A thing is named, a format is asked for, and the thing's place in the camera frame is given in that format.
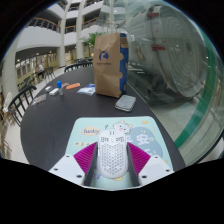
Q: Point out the orange flat pack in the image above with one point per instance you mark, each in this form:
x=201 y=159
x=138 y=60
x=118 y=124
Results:
x=72 y=86

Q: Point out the green potted plant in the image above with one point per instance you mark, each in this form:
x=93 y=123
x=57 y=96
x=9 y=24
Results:
x=93 y=38

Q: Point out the pale green cartoon mouse pad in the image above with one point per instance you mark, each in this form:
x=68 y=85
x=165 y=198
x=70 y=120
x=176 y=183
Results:
x=90 y=131

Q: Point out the white rectangular box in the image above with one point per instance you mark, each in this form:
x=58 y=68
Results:
x=53 y=92

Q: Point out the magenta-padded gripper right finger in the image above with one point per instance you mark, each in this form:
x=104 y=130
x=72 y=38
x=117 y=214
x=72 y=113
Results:
x=153 y=166

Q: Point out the person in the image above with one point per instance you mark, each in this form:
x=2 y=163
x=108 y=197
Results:
x=40 y=70

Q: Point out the group of black chairs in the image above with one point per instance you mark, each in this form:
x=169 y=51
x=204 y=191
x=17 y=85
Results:
x=78 y=65

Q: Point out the grey smartphone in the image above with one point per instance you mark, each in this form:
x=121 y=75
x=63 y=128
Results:
x=125 y=103

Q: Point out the black slatted chair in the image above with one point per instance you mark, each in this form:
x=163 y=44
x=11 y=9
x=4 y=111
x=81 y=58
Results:
x=20 y=96

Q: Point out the white perforated computer mouse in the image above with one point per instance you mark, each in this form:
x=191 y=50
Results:
x=112 y=156

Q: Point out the small blue-capped bottle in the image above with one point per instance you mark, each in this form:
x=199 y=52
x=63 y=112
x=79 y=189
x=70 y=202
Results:
x=59 y=87

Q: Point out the brown paper bag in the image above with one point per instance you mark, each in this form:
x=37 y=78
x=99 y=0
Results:
x=108 y=73

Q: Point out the small white box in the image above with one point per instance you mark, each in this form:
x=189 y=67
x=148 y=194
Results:
x=48 y=88

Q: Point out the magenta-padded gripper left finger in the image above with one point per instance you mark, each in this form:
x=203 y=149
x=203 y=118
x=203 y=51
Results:
x=68 y=166

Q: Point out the white and blue plastic packet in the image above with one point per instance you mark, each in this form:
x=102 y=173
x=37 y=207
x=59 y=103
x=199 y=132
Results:
x=86 y=89

